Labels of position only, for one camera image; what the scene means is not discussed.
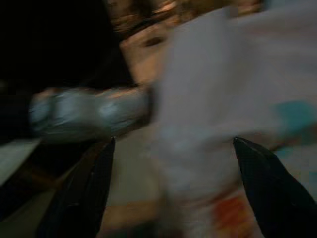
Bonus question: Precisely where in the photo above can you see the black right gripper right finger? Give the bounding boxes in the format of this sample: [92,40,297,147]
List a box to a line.
[233,136,317,238]

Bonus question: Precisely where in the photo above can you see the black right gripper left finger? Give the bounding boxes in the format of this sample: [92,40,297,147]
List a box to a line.
[37,136,116,238]

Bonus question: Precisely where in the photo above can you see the pink pillow with coloured spots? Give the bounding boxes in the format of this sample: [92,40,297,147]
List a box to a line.
[155,3,317,238]

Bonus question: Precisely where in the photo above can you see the tan cardboard box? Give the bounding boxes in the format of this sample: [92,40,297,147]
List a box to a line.
[118,23,178,87]

